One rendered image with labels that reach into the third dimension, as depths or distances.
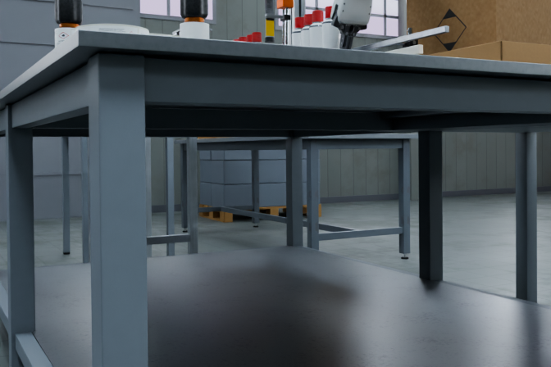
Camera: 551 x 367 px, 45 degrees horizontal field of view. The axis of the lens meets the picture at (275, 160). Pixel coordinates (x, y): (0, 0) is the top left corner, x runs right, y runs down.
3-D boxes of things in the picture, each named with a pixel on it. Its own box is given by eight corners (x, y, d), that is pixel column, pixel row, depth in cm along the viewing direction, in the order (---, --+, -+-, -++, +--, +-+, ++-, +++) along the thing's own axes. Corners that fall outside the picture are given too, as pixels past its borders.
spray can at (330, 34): (318, 80, 189) (318, 7, 189) (334, 81, 192) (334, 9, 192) (328, 79, 185) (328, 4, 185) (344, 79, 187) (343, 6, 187)
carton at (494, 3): (406, 88, 184) (405, -11, 183) (466, 92, 197) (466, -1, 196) (496, 78, 158) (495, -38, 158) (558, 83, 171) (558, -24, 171)
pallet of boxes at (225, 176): (289, 211, 753) (289, 116, 751) (321, 216, 689) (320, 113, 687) (199, 216, 706) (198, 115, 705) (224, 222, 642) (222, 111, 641)
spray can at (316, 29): (306, 83, 195) (305, 11, 195) (321, 83, 197) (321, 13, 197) (315, 81, 190) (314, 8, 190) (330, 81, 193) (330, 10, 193)
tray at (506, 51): (393, 80, 142) (393, 61, 142) (484, 84, 154) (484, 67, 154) (501, 63, 116) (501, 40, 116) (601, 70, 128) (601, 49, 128)
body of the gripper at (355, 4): (366, -20, 181) (357, 22, 184) (334, -24, 176) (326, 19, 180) (381, -16, 175) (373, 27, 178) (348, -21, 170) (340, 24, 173)
